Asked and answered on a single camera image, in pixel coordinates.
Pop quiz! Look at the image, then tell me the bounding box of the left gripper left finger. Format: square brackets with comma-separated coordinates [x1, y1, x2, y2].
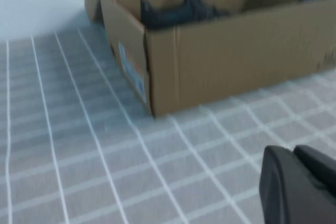
[258, 145, 336, 224]

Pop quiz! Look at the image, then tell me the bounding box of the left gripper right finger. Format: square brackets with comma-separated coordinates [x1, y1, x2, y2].
[292, 144, 336, 196]

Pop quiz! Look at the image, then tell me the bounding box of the brown cardboard shoe box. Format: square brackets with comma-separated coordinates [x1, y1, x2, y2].
[84, 0, 336, 117]

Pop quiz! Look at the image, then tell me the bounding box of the grey white-checked tablecloth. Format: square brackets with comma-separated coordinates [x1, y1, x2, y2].
[0, 28, 336, 224]

